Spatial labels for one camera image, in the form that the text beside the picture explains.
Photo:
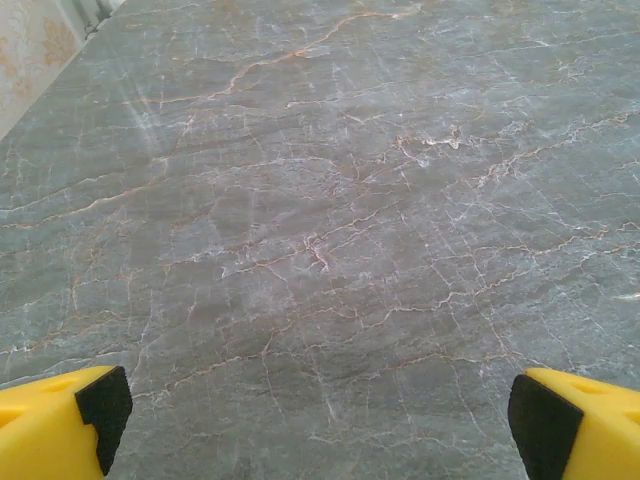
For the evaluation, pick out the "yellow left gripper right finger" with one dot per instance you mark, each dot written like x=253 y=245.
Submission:
x=600 y=430

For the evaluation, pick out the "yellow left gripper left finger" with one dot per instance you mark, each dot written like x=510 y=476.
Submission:
x=45 y=425

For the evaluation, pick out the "aluminium frame post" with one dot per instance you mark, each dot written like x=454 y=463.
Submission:
x=95 y=12

